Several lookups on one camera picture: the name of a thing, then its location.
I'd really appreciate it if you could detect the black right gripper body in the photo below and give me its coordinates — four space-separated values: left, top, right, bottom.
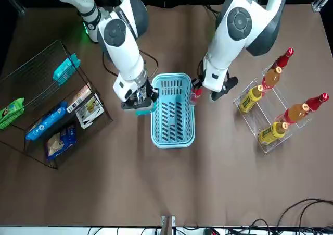
144 80 160 105

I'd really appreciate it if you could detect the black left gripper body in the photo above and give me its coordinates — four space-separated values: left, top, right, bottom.
191 76 204 91

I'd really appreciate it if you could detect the aluminium camera post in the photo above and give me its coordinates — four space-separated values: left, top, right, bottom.
160 215 176 235

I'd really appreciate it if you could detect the black wire rack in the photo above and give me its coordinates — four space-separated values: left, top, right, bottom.
0 39 114 170

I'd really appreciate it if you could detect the teal chips bag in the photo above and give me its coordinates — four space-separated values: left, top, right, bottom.
135 101 157 117
53 53 81 86

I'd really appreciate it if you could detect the light blue plastic basket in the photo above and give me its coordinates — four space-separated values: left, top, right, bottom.
150 72 196 149

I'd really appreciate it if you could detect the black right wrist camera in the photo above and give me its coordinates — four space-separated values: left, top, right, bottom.
120 99 155 113

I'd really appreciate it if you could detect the yellow drink bottle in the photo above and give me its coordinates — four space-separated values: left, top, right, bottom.
238 84 264 114
257 121 289 145

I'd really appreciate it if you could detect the orange tea bottle red label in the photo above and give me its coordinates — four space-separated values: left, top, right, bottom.
261 66 284 91
279 102 310 125

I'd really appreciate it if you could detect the blue cookie bag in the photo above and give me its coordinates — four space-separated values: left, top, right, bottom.
45 125 78 160

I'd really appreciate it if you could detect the clear acrylic bottle tray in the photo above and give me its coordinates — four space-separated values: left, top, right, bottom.
233 64 314 155

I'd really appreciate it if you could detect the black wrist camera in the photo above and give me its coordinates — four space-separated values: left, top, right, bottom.
210 76 239 102
120 99 155 113

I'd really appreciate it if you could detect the red cola bottle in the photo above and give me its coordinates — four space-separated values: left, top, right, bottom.
190 85 204 106
305 93 330 113
270 47 295 70

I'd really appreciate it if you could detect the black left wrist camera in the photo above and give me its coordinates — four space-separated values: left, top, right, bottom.
210 76 239 102

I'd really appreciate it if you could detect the green snack bag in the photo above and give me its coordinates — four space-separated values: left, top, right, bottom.
0 97 26 130

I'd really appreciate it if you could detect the long blue snack bag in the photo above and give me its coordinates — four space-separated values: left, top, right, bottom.
25 101 69 141

